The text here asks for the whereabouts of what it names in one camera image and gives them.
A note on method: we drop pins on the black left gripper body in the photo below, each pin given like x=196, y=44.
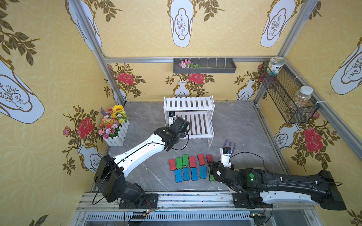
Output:
x=175, y=121

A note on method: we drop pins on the green eraser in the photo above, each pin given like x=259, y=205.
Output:
x=179, y=163
x=211, y=178
x=185, y=160

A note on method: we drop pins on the blue eraser bottom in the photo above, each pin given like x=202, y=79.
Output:
x=194, y=174
x=203, y=172
x=186, y=174
x=178, y=175

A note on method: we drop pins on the green eraser top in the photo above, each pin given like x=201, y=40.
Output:
x=179, y=163
x=185, y=160

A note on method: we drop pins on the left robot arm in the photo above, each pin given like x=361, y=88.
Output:
x=112, y=171

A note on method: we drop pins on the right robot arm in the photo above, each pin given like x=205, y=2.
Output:
x=257, y=188

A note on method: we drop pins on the white slatted wooden shelf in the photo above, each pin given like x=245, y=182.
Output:
x=198, y=111

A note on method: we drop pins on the pink flower in tray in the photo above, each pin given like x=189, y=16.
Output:
x=188, y=64

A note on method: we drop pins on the artificial flowers in white planter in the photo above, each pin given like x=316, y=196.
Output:
x=114, y=126

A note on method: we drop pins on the jar of colourful beads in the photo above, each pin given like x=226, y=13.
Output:
x=302, y=96

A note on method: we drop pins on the jar with green label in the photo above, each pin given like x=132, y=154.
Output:
x=275, y=65

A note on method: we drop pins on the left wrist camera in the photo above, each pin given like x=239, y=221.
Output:
x=172, y=117

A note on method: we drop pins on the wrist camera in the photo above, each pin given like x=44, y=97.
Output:
x=226, y=154
x=172, y=117

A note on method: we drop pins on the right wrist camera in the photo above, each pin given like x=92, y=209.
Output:
x=226, y=154

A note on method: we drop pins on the purple garden fork pink handle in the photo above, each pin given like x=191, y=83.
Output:
x=230, y=146

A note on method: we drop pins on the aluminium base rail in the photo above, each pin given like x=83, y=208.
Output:
x=193, y=206

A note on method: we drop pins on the grey wall tray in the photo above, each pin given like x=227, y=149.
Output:
x=209, y=65

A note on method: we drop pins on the black wire wall basket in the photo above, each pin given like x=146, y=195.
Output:
x=282, y=89

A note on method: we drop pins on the aluminium frame post left rear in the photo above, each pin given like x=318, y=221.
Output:
x=83, y=18

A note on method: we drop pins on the aluminium frame post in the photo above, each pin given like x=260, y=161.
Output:
x=83, y=18
x=278, y=17

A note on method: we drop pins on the aluminium frame post right rear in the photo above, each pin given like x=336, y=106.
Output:
x=278, y=17

